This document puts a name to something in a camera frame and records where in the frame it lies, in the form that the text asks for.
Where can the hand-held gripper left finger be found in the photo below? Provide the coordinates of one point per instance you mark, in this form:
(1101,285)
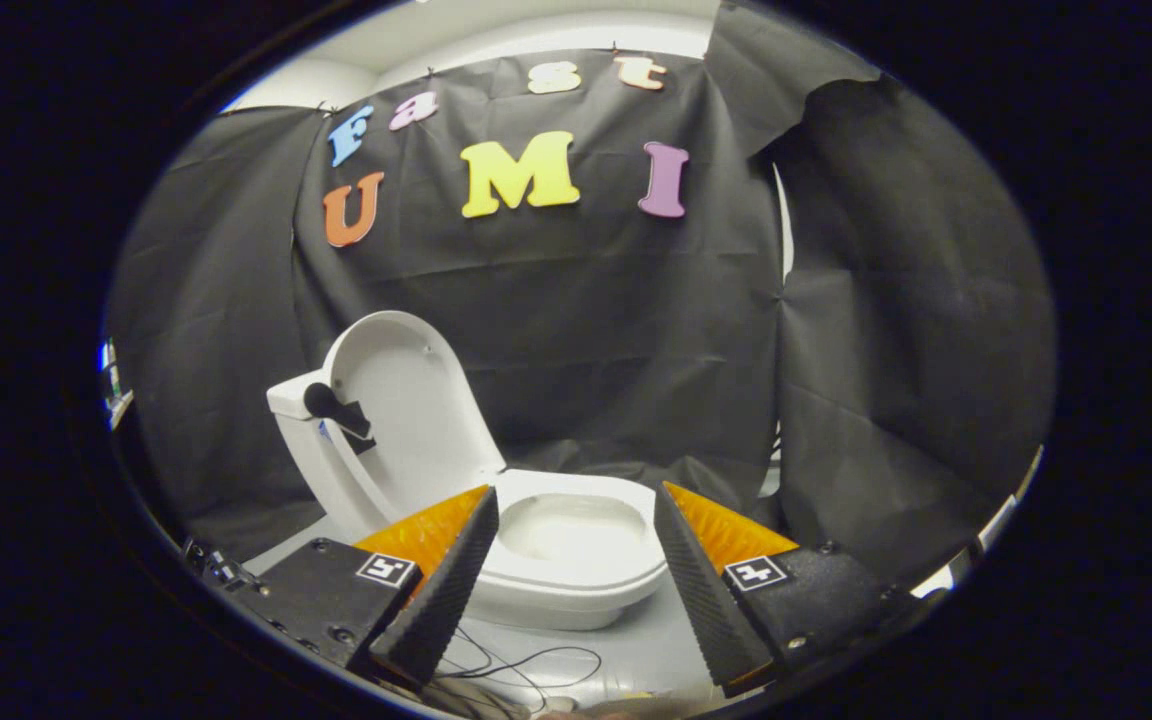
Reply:
(441,600)

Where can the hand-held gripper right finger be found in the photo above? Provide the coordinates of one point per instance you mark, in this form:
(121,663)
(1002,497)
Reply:
(711,600)

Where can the white toilet lid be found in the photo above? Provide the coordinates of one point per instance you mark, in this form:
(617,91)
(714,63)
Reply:
(406,400)

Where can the white toilet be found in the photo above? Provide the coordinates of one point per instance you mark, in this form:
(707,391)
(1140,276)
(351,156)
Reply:
(576,530)

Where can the round grey lid tab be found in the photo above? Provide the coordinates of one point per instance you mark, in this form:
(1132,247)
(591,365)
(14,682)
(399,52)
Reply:
(321,400)

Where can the black backdrop cloth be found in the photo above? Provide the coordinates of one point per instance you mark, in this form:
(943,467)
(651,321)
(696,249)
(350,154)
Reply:
(586,330)

